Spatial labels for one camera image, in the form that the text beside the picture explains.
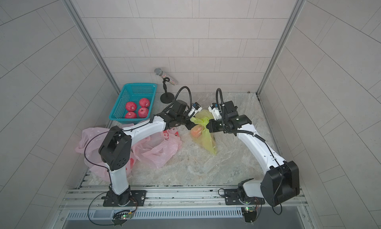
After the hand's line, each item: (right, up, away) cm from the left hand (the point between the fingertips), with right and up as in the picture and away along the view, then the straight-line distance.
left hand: (201, 120), depth 87 cm
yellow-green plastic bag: (-1, -7, -1) cm, 8 cm away
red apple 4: (-40, +11, +16) cm, 44 cm away
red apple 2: (-47, +3, +9) cm, 48 cm away
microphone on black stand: (-26, +15, +25) cm, 39 cm away
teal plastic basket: (-52, +19, +25) cm, 61 cm away
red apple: (-39, +4, +10) cm, 40 cm away
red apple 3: (-49, +8, +15) cm, 52 cm away
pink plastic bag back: (-23, -16, -8) cm, 29 cm away
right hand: (+2, -2, -8) cm, 8 cm away
